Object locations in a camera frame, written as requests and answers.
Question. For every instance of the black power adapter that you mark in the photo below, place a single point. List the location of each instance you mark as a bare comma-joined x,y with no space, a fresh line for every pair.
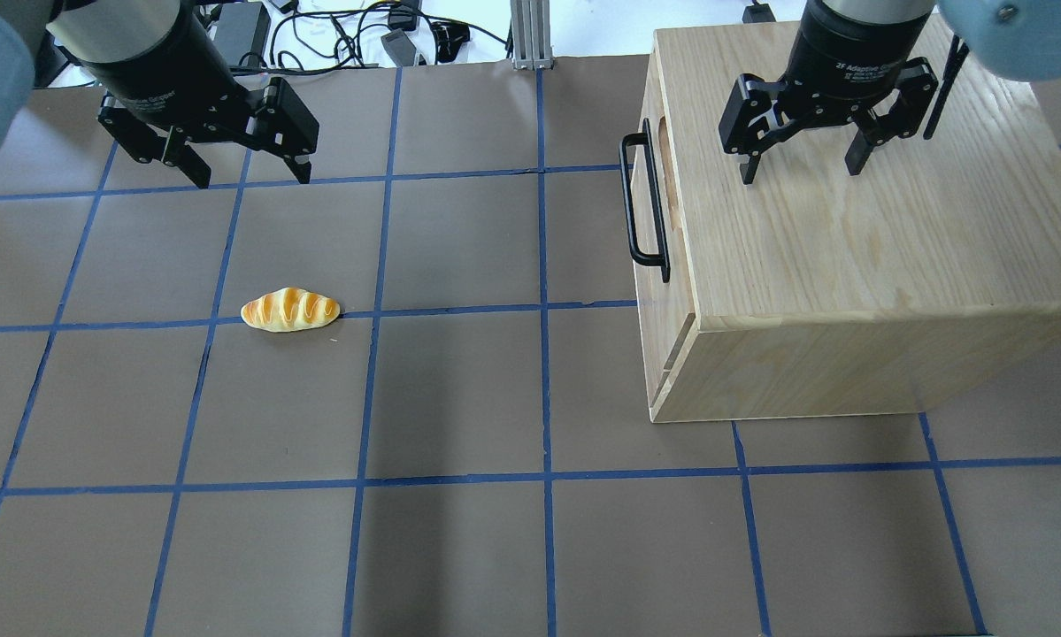
240,33

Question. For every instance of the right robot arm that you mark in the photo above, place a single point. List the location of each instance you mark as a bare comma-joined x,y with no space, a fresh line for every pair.
1017,40

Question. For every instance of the toy bread loaf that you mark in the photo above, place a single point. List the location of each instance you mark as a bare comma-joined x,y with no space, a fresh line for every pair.
290,310

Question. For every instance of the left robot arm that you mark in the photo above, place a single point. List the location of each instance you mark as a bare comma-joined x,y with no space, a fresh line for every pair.
23,24

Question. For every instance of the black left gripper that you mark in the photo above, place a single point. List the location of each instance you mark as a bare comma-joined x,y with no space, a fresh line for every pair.
154,64

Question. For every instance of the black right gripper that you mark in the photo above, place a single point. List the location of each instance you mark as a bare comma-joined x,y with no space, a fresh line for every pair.
849,55

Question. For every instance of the aluminium frame post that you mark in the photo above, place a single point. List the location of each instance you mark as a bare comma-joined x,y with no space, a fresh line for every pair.
530,39

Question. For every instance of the grey power adapter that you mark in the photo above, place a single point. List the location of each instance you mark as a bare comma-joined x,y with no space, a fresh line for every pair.
401,50

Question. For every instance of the wooden drawer cabinet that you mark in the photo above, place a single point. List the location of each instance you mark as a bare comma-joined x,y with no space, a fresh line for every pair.
813,293

